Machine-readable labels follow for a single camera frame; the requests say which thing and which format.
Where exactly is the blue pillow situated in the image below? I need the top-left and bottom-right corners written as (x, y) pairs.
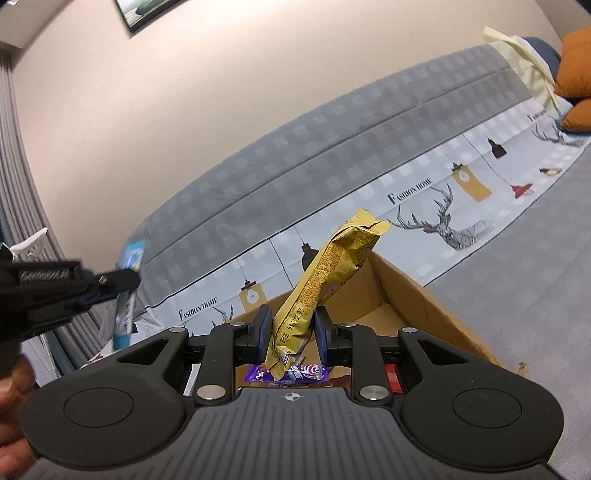
top-left (524, 35), bottom-right (576, 128)

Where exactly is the red snack packet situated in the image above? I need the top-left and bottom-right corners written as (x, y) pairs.
top-left (383, 363), bottom-right (408, 396)

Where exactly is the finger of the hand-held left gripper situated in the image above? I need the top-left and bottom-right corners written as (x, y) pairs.
top-left (89, 269), bottom-right (142, 293)
top-left (75, 288), bottom-right (101, 310)

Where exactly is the yellow snack bar packet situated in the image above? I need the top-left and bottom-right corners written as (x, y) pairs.
top-left (265, 207), bottom-right (393, 384)

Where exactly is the deer print bedsheet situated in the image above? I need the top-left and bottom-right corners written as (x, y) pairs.
top-left (83, 98), bottom-right (591, 480)

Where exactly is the grey curtain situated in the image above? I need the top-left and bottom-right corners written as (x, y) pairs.
top-left (0, 46), bottom-right (139, 385)

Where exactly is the light blue candy packet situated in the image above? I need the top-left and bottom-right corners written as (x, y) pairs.
top-left (112, 239), bottom-right (149, 351)

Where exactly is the orange pillow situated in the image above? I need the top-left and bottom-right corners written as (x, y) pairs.
top-left (560, 96), bottom-right (591, 136)
top-left (553, 15), bottom-right (591, 101)

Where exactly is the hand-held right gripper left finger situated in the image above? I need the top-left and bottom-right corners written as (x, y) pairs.
top-left (78, 305), bottom-right (273, 408)

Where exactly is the person's left hand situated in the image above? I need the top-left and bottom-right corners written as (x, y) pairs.
top-left (0, 354), bottom-right (38, 468)

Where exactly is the dark green cloth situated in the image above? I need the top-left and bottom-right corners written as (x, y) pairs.
top-left (44, 329), bottom-right (64, 373)

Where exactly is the cream cloth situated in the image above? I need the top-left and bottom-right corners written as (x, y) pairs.
top-left (482, 25), bottom-right (563, 121)

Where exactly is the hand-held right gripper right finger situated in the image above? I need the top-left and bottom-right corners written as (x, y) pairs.
top-left (314, 305), bottom-right (509, 408)

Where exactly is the grey checked quilt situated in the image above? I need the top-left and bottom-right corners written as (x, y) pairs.
top-left (126, 36), bottom-right (563, 297)

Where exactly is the purple snack packet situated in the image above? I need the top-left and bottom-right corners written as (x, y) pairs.
top-left (244, 362), bottom-right (334, 388)

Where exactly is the cardboard box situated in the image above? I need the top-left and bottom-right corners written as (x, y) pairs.
top-left (185, 251), bottom-right (509, 398)

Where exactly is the dark picture frame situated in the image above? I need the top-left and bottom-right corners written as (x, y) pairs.
top-left (114, 0), bottom-right (195, 34)

